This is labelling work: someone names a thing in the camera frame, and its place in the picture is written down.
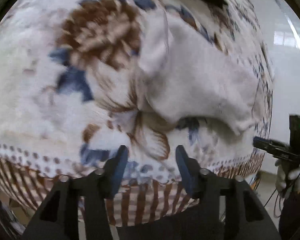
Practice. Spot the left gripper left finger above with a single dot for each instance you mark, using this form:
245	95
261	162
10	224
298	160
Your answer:
57	216

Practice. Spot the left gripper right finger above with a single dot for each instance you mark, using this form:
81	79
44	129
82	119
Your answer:
227	209

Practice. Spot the beige small garment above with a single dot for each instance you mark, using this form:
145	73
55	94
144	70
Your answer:
180	74

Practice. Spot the white gloved right hand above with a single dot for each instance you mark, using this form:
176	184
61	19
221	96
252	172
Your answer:
287	183

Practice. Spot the floral fleece bed blanket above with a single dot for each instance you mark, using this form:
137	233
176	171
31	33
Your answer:
68	101

